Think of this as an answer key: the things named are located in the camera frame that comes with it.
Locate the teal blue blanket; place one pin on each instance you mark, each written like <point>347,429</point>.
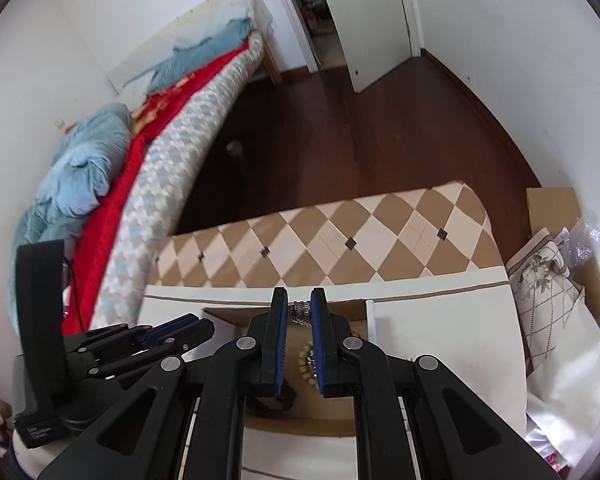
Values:
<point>215,45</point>

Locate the red blanket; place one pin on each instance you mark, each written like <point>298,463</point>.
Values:
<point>110,220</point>

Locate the clear bubble wrap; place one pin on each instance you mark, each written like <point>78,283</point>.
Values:
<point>585,240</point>

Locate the floral quilted cloth bag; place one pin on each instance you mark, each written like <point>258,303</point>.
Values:
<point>545,285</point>

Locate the checkered printed tablecloth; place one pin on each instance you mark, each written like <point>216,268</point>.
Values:
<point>380,230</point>

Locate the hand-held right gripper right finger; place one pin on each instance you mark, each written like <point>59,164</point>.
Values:
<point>318,350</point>

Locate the small grey round object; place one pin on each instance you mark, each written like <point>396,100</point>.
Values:
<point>235,149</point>

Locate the cardboard box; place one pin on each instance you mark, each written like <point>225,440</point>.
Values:
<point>305,412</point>

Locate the white door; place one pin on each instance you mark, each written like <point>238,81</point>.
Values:
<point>370,20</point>

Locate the flat cardboard sheet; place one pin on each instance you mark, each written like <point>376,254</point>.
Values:
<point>550,210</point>

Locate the bed with checkered sheet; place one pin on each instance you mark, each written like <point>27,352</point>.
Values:
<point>180,150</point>

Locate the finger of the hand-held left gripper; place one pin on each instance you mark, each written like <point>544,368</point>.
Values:
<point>180,340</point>
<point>279,350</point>

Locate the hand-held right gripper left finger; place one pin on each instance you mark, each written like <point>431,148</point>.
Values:
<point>279,350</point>

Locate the light blue duvet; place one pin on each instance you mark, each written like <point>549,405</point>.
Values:
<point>80,160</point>

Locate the white quilted bed cover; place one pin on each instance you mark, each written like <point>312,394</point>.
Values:
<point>205,15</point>

